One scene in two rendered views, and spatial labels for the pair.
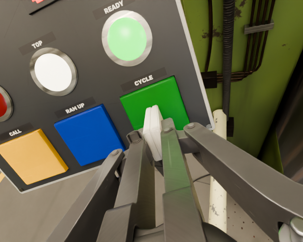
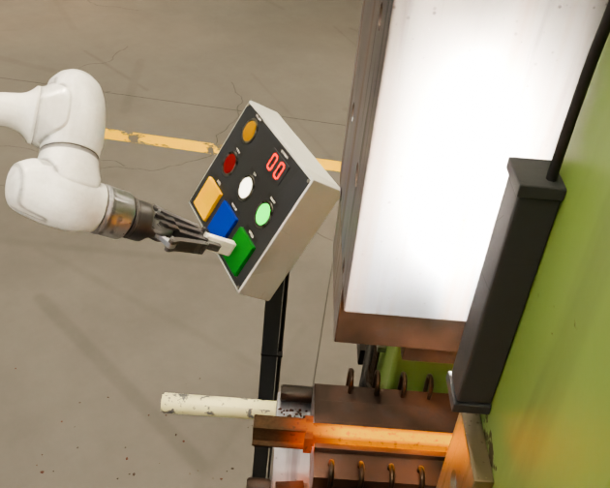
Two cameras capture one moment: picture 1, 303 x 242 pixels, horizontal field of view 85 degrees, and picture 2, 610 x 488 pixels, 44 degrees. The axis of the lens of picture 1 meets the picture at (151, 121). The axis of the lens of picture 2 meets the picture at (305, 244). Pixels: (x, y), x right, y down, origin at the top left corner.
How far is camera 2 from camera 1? 1.39 m
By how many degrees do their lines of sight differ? 38
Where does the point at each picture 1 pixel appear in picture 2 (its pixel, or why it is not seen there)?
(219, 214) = (200, 400)
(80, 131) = (223, 215)
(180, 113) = (238, 263)
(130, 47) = (259, 217)
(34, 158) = (206, 199)
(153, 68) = (256, 234)
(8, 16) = (261, 157)
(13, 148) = (210, 185)
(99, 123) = (228, 223)
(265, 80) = not seen: hidden behind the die
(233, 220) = not seen: outside the picture
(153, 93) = (244, 241)
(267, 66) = not seen: hidden behind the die
